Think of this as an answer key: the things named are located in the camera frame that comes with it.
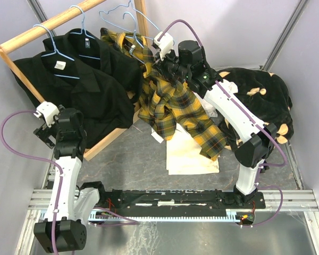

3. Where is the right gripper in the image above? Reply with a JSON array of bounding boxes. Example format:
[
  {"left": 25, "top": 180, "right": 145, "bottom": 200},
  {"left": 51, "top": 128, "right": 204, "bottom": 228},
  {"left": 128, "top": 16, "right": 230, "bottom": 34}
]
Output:
[{"left": 152, "top": 46, "right": 190, "bottom": 80}]

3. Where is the yellow plaid shirt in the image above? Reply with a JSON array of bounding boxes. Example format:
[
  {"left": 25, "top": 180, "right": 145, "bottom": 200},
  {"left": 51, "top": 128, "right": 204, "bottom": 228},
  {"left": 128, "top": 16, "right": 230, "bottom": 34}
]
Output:
[{"left": 100, "top": 28, "right": 226, "bottom": 161}]

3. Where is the white shirt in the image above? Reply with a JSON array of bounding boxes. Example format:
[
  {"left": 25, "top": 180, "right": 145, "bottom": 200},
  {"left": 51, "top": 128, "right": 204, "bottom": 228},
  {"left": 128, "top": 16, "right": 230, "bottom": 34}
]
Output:
[{"left": 151, "top": 79, "right": 238, "bottom": 143}]

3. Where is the wooden clothes rack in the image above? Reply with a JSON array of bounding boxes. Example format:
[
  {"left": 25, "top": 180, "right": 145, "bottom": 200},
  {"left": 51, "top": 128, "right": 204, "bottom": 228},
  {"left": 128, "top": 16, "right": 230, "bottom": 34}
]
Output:
[{"left": 0, "top": 1, "right": 148, "bottom": 161}]

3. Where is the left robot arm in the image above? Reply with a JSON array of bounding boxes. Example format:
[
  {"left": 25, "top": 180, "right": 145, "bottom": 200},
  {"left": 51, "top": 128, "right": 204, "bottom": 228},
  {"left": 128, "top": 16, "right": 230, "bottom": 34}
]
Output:
[{"left": 33, "top": 108, "right": 107, "bottom": 254}]

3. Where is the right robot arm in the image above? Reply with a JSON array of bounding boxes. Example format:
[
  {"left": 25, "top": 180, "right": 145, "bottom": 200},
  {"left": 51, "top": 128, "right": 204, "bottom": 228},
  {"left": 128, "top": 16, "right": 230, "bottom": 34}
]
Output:
[{"left": 153, "top": 39, "right": 277, "bottom": 208}]

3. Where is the front black shirt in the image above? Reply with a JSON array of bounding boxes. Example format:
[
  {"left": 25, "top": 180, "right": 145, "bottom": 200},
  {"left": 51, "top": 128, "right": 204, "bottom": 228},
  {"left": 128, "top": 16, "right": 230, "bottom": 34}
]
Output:
[{"left": 14, "top": 53, "right": 134, "bottom": 149}]

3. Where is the black shirt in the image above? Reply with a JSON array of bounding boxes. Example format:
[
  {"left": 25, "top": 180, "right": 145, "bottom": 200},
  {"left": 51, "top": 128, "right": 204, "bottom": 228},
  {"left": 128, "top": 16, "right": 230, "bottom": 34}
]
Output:
[
  {"left": 43, "top": 28, "right": 142, "bottom": 104},
  {"left": 14, "top": 53, "right": 134, "bottom": 149}
]

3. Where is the blue hanger front shirt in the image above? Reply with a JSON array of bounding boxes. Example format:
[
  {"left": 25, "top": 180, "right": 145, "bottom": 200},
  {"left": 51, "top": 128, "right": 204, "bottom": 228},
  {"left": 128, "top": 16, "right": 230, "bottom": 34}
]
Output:
[{"left": 33, "top": 24, "right": 80, "bottom": 80}]

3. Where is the blue hanger shirt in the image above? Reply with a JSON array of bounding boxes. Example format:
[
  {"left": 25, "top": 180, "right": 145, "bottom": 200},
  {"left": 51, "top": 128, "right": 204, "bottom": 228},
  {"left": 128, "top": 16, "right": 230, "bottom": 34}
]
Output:
[
  {"left": 33, "top": 24, "right": 80, "bottom": 80},
  {"left": 70, "top": 5, "right": 100, "bottom": 60}
]

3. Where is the rear black shirt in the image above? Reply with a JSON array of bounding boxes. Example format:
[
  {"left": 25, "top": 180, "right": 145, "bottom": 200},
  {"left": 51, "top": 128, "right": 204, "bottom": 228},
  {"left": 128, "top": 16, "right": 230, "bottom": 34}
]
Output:
[{"left": 43, "top": 28, "right": 142, "bottom": 104}]

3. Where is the blue hanger rear shirt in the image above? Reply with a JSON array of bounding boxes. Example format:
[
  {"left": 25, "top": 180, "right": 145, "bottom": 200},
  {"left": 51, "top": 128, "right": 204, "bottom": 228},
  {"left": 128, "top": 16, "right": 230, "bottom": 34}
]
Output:
[{"left": 70, "top": 5, "right": 100, "bottom": 60}]

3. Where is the black floral blanket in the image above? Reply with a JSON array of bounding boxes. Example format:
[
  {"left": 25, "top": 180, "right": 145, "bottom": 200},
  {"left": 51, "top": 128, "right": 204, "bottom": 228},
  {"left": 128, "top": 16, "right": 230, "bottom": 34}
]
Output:
[{"left": 218, "top": 67, "right": 294, "bottom": 144}]

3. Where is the cream folded cloth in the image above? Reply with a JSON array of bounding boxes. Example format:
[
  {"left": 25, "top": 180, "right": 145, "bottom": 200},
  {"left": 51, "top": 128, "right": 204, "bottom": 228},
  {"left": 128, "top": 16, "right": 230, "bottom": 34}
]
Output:
[{"left": 166, "top": 124, "right": 220, "bottom": 175}]

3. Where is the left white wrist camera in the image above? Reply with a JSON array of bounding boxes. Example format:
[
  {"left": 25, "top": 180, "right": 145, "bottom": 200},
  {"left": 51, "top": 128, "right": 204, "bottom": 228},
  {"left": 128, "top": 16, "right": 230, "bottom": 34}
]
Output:
[{"left": 34, "top": 101, "right": 60, "bottom": 128}]

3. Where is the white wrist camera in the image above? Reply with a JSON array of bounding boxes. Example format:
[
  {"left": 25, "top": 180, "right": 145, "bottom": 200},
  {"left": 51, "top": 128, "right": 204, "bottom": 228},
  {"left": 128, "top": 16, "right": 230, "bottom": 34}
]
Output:
[
  {"left": 34, "top": 101, "right": 60, "bottom": 128},
  {"left": 153, "top": 31, "right": 173, "bottom": 61}
]

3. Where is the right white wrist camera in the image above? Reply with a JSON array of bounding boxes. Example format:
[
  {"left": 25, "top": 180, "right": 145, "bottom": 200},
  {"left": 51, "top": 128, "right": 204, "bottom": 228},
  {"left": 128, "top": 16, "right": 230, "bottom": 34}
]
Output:
[{"left": 153, "top": 31, "right": 173, "bottom": 61}]

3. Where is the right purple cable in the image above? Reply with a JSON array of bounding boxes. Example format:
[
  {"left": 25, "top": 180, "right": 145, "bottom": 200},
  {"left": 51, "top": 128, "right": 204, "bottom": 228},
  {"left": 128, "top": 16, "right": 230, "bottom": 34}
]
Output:
[{"left": 159, "top": 19, "right": 288, "bottom": 228}]

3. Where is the empty blue wire hanger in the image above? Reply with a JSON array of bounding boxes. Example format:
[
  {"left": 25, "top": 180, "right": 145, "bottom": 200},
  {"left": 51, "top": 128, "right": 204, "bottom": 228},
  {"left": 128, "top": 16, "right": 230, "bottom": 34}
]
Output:
[{"left": 98, "top": 1, "right": 161, "bottom": 38}]

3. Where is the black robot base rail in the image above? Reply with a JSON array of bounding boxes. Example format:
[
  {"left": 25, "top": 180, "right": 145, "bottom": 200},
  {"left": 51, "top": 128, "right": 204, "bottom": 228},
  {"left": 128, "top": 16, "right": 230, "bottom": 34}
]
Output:
[{"left": 97, "top": 190, "right": 266, "bottom": 217}]

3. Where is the white cable duct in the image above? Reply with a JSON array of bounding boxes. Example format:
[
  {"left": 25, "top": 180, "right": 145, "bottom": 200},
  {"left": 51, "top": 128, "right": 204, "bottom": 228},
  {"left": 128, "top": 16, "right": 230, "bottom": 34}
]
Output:
[{"left": 88, "top": 210, "right": 254, "bottom": 223}]

